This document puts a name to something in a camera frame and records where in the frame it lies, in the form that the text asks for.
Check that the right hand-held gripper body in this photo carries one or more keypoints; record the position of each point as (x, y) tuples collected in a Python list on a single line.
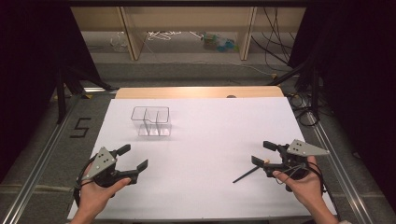
[(299, 148)]

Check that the person's right hand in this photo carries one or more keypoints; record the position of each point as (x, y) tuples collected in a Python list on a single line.
[(308, 189)]

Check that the clear plastic bag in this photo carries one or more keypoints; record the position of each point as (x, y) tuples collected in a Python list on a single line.
[(119, 43)]

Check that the black curtain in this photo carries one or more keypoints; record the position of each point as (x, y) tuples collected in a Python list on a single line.
[(31, 77), (358, 87)]

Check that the clear plastic divided organizer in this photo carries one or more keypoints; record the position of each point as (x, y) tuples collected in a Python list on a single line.
[(151, 123)]

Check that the white table mat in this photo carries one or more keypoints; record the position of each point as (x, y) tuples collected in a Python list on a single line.
[(199, 161)]

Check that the black metal stand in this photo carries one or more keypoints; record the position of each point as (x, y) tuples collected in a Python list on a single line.
[(61, 96), (315, 90)]

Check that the aluminium floor rail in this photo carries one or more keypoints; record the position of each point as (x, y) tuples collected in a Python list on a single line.
[(34, 174), (339, 174)]

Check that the wooden table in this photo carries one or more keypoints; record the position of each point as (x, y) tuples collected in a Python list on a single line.
[(199, 92)]

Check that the colourful plastic bag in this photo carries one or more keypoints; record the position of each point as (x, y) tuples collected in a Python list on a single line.
[(219, 43)]

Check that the wooden shelf unit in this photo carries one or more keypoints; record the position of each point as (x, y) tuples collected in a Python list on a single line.
[(186, 18)]

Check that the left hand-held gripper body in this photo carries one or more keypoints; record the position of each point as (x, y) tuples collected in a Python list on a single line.
[(101, 160)]

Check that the person's left hand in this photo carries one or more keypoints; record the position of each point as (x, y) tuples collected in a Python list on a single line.
[(93, 196)]

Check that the black pencil with tan end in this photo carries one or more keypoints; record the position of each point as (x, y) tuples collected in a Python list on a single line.
[(246, 175)]

